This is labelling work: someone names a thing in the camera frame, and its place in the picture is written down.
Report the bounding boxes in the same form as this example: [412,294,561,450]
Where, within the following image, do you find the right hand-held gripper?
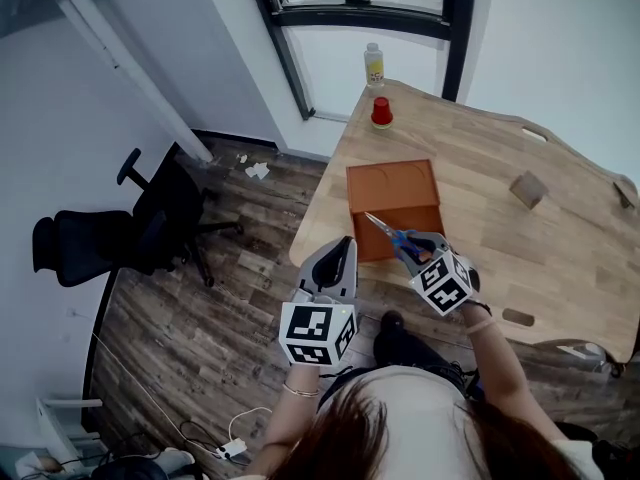
[396,230,482,318]

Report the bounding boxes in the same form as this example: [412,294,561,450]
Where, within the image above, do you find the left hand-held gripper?
[277,235,360,370]

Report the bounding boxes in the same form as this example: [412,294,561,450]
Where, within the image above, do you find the blue-handled scissors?
[363,210,437,265]

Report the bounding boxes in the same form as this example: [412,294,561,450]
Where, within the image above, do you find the orange wooden box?
[345,158,448,265]

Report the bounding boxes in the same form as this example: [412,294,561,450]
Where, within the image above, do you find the person's right forearm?
[459,301,567,440]

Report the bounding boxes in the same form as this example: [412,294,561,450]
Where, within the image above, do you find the person's left forearm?
[258,364,325,465]

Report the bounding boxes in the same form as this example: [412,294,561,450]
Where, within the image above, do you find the person's black shoe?
[379,309,407,335]

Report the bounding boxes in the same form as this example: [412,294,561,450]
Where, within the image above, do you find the peach wrist band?
[466,317,497,337]

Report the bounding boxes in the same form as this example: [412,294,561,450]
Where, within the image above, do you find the person's dark trousers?
[371,317,482,400]

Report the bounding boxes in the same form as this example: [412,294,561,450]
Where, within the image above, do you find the small wooden block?
[508,169,550,211]

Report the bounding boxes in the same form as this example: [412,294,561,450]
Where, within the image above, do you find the red plastic cup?
[369,96,395,131]

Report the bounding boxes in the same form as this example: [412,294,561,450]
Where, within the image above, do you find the person's cream shirt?
[318,364,482,480]

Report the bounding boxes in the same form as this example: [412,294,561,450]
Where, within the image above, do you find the black office chair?
[31,142,246,290]

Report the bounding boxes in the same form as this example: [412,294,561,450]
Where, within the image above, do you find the clear bottle with yellow label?
[362,42,386,90]

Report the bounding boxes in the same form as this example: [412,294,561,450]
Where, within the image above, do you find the small dark flat object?
[611,180,637,210]

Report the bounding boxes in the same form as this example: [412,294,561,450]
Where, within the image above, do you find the white vertical pipe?
[43,0,215,165]

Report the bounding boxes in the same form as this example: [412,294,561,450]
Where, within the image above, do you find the thin gold bracelet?
[281,379,322,400]

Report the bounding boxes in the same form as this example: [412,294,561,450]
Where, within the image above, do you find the white charger cable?
[226,406,274,445]

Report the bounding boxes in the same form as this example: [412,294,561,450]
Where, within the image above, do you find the black floor cable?
[179,419,222,458]

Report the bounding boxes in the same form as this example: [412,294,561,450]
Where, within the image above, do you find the black window frame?
[241,0,479,122]

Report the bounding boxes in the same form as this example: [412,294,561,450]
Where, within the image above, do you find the white metal frame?
[35,396,104,465]

